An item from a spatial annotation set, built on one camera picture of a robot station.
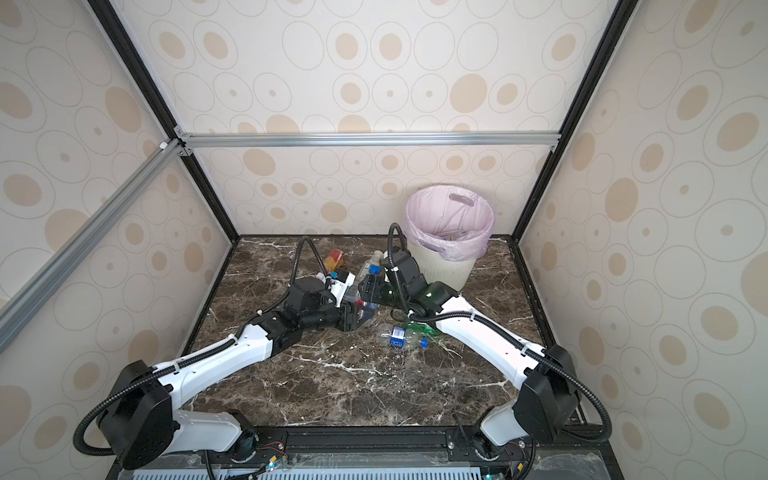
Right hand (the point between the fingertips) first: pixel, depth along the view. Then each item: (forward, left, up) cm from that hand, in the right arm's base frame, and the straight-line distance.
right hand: (368, 288), depth 78 cm
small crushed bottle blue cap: (-6, -8, -17) cm, 20 cm away
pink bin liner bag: (+32, -28, -6) cm, 43 cm away
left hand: (-6, -2, -2) cm, 6 cm away
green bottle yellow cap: (-3, -13, -18) cm, 22 cm away
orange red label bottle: (+25, +14, -17) cm, 33 cm away
